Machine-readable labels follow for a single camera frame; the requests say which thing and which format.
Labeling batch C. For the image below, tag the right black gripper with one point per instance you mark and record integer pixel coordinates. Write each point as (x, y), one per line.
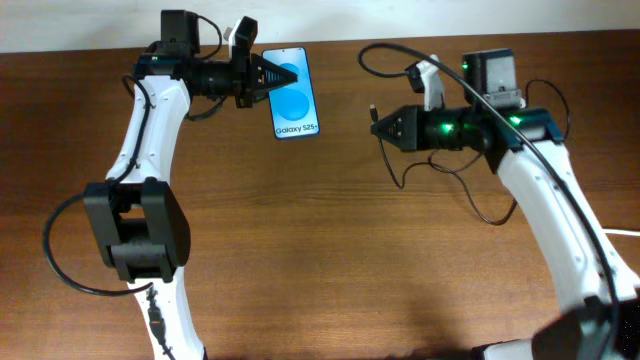
(408, 136)

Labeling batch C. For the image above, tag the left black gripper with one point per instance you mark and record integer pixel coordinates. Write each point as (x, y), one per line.
(253, 65)

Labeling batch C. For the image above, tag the blue screen Galaxy smartphone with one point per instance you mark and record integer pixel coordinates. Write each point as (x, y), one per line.
(293, 107)

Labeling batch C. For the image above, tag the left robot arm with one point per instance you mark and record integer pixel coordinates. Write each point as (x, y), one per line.
(140, 229)

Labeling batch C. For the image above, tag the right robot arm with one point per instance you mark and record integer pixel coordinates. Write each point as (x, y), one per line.
(597, 292)

